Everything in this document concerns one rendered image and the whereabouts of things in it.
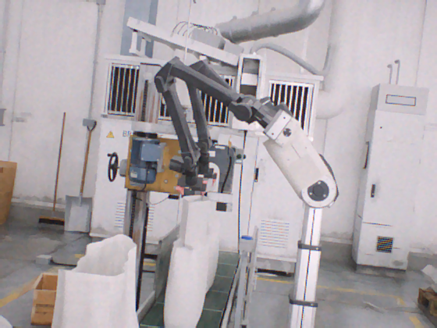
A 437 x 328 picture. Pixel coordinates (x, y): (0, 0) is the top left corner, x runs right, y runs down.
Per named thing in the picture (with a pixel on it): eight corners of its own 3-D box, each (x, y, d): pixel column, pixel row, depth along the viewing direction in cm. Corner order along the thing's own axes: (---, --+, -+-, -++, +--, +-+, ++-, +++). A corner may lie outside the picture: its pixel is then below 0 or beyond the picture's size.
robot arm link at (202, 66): (197, 53, 295) (201, 52, 304) (179, 73, 299) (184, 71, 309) (260, 115, 295) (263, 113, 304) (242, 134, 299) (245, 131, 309)
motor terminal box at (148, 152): (159, 166, 315) (161, 144, 314) (140, 164, 311) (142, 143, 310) (156, 164, 323) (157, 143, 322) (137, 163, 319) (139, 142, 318)
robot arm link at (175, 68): (159, 56, 241) (170, 48, 249) (150, 83, 249) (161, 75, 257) (253, 110, 235) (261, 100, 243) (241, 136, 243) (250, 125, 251)
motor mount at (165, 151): (161, 172, 319) (164, 143, 318) (149, 172, 319) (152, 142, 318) (170, 170, 347) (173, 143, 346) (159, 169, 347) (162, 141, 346)
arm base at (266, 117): (282, 112, 244) (265, 135, 245) (267, 100, 244) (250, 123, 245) (283, 110, 235) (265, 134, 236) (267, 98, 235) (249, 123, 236)
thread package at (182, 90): (189, 108, 316) (193, 76, 315) (158, 104, 317) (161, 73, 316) (193, 109, 332) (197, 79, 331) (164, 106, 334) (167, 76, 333)
